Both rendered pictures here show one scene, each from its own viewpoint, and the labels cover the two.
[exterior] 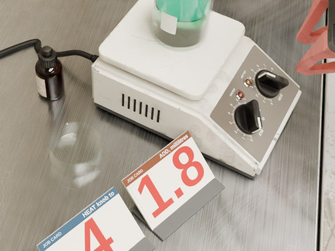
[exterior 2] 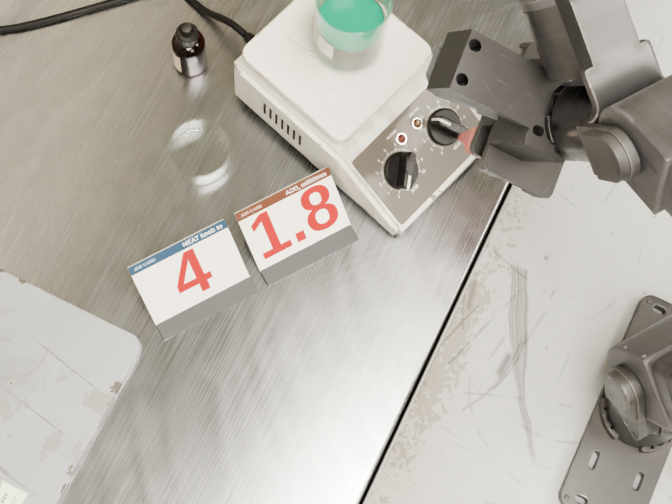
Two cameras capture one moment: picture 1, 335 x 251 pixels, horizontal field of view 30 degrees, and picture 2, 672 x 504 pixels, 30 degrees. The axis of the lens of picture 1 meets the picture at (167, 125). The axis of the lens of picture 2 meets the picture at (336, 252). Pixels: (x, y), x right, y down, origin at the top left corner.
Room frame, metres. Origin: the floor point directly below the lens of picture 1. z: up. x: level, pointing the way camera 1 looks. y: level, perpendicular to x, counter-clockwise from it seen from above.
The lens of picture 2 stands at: (0.00, -0.11, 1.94)
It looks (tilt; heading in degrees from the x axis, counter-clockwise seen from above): 72 degrees down; 10
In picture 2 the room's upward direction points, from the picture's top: 11 degrees clockwise
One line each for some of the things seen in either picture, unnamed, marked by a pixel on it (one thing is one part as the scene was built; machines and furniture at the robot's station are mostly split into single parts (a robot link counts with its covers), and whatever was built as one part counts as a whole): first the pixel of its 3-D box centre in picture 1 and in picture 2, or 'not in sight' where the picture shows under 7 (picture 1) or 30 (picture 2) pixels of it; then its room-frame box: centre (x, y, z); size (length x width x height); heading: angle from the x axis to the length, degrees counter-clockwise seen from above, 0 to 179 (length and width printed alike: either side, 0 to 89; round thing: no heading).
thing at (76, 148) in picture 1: (76, 148); (199, 152); (0.37, 0.09, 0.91); 0.06 x 0.06 x 0.02
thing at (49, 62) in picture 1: (49, 69); (188, 44); (0.45, 0.14, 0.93); 0.03 x 0.03 x 0.07
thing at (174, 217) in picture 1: (175, 184); (297, 226); (0.33, -0.01, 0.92); 0.09 x 0.06 x 0.04; 140
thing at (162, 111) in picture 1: (191, 77); (356, 95); (0.46, -0.02, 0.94); 0.22 x 0.13 x 0.08; 68
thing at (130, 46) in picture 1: (172, 42); (335, 56); (0.46, 0.01, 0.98); 0.12 x 0.12 x 0.01; 67
